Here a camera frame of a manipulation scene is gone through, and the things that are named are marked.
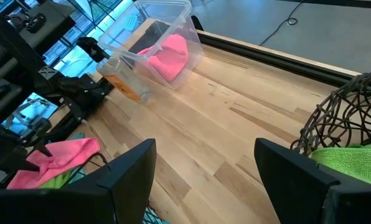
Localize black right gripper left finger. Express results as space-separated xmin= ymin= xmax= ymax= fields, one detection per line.
xmin=0 ymin=138 xmax=157 ymax=224

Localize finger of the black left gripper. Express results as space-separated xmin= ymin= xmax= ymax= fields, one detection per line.
xmin=32 ymin=141 xmax=54 ymax=158

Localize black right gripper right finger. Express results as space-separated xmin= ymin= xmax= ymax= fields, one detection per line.
xmin=253 ymin=138 xmax=371 ymax=224

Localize pink microfiber towel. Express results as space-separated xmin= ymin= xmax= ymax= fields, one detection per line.
xmin=6 ymin=138 xmax=101 ymax=190
xmin=137 ymin=33 xmax=189 ymax=83

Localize round dark wicker basket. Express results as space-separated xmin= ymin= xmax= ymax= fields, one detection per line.
xmin=290 ymin=65 xmax=371 ymax=156

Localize clear spray bottle orange label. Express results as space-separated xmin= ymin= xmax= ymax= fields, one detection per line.
xmin=76 ymin=36 xmax=151 ymax=103

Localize clear plastic bin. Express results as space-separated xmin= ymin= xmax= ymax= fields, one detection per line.
xmin=97 ymin=0 xmax=205 ymax=91

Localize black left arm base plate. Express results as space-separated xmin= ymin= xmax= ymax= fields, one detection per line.
xmin=57 ymin=74 xmax=115 ymax=122

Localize thin black floor cable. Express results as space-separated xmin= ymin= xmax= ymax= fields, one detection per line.
xmin=259 ymin=0 xmax=305 ymax=47

